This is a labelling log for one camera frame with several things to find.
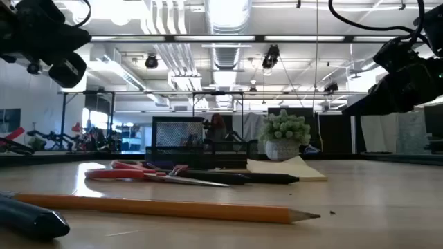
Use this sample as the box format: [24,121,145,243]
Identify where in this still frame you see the red-handled scissors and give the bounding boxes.
[84,159,230,188]

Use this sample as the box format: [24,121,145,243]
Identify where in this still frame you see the black monitor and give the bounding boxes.
[424,103,443,139]

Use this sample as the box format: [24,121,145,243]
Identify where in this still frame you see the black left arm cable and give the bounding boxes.
[72,0,92,28]

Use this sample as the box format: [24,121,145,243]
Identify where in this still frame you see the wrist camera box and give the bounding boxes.
[48,51,87,89]
[372,37,422,73]

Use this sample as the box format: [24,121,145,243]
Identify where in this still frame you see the grey hanging cloth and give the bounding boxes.
[232,112,266,142]

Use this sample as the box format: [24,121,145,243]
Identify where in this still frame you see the person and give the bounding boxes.
[206,113,228,142]

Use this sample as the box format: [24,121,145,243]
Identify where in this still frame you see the black mesh desk organizer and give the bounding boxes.
[145,116,260,169]

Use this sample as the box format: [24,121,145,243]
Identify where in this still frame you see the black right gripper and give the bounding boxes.
[341,57,443,117]

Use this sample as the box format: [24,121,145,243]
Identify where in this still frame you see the red bar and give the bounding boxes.
[0,127,26,142]

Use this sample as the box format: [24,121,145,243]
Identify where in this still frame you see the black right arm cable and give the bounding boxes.
[327,0,426,44]

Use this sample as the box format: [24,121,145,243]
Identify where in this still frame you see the silver ceiling air duct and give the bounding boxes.
[204,0,252,70]

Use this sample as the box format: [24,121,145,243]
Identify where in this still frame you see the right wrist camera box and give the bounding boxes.
[372,37,422,73]

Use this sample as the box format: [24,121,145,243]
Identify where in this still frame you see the grey patterned curtain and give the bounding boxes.
[397,110,425,155]

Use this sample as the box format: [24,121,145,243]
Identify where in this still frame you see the dark wall picture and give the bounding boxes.
[0,108,21,134]

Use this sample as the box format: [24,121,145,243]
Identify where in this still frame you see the green plant in white pot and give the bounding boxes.
[258,109,311,163]

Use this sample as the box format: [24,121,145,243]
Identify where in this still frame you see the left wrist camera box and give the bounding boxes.
[48,51,87,89]

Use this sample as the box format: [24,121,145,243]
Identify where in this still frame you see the yellow pencil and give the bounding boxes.
[10,192,322,224]

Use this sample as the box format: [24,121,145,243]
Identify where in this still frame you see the yellow sticky note pad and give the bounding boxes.
[246,155,328,182]

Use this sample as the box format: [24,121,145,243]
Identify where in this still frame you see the small green background plant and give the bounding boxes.
[28,136,46,151]

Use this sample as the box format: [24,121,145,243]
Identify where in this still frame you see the black partition panel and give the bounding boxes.
[266,107,314,120]
[318,113,354,154]

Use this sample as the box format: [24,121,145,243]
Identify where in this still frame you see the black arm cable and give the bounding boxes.
[327,0,426,44]
[72,0,92,28]

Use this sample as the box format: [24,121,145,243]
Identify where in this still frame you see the white curtain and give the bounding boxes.
[359,113,399,154]

